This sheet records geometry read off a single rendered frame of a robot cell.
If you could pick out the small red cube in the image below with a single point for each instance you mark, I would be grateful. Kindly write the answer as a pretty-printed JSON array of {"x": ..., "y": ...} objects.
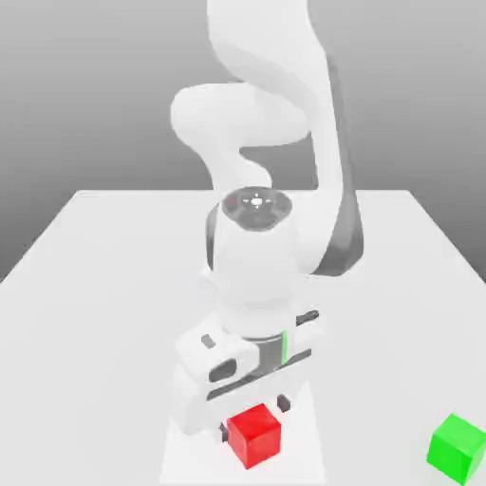
[{"x": 253, "y": 436}]

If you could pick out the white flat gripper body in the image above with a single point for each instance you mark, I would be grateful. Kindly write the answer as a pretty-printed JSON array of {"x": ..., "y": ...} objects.
[{"x": 197, "y": 412}]

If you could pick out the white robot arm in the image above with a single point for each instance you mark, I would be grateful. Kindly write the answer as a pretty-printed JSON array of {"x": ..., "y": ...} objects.
[{"x": 258, "y": 258}]

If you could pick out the small green cube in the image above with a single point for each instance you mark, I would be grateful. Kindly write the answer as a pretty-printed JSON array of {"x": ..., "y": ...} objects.
[{"x": 455, "y": 450}]

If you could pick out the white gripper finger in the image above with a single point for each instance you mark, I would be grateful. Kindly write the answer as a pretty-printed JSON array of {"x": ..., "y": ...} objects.
[
  {"x": 283, "y": 403},
  {"x": 223, "y": 433}
]

